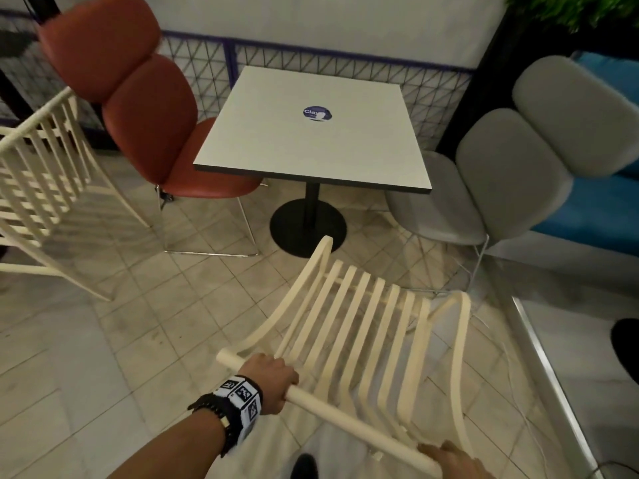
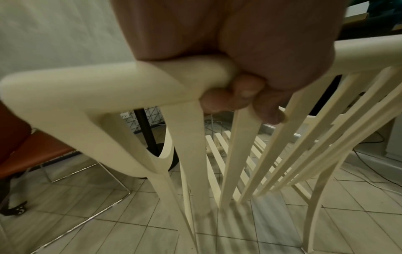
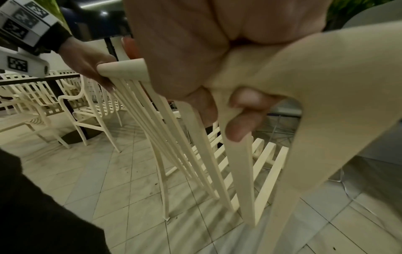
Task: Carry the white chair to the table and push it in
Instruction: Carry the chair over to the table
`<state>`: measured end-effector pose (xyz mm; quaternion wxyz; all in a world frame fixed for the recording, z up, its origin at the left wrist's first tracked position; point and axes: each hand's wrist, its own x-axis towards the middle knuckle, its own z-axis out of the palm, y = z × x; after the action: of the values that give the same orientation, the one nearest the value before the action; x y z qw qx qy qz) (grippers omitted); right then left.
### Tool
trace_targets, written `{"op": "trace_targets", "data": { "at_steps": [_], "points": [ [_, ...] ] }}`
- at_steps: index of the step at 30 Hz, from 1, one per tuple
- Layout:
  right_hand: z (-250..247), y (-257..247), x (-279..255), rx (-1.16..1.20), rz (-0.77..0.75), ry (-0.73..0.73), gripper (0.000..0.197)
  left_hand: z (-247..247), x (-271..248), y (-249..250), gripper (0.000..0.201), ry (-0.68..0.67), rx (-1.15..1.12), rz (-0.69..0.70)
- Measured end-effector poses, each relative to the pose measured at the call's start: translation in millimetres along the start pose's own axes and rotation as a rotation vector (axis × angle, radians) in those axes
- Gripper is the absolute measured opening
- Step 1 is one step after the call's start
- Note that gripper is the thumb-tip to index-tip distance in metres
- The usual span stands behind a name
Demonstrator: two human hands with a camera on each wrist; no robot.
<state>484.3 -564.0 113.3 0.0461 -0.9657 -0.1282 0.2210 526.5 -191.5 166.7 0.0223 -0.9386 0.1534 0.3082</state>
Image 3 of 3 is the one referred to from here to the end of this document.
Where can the person's left hand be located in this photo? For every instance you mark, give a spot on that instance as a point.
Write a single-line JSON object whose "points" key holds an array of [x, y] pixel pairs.
{"points": [[83, 58]]}

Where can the person's right hand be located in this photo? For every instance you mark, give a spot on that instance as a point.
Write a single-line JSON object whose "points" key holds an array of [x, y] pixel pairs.
{"points": [[188, 37]]}

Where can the cream slatted chair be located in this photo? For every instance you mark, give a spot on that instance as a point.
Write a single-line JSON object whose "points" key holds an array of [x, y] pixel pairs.
{"points": [[333, 99]]}

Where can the person's left forearm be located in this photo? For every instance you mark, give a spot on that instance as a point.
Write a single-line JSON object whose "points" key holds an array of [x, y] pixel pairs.
{"points": [[56, 39]]}

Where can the orange chair back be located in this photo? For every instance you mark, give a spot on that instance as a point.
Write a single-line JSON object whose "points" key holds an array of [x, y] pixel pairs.
{"points": [[130, 48]]}

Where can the cream slatted armchair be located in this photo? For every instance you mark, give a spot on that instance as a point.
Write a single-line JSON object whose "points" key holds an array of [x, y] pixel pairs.
{"points": [[28, 99], [84, 109]]}

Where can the green plant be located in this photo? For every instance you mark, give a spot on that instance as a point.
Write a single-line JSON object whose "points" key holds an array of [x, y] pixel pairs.
{"points": [[342, 12]]}

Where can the person's dark clothing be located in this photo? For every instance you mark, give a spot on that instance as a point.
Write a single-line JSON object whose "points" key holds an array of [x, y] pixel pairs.
{"points": [[37, 213]]}

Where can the grey round chair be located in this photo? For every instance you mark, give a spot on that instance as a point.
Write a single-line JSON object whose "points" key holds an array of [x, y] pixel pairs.
{"points": [[377, 17]]}

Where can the dark pedestal table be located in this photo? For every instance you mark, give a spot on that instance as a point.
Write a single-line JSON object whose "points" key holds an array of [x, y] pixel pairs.
{"points": [[67, 109]]}

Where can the white wrist camera with markers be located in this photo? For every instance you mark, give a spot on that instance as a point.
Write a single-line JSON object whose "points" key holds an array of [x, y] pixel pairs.
{"points": [[23, 22]]}

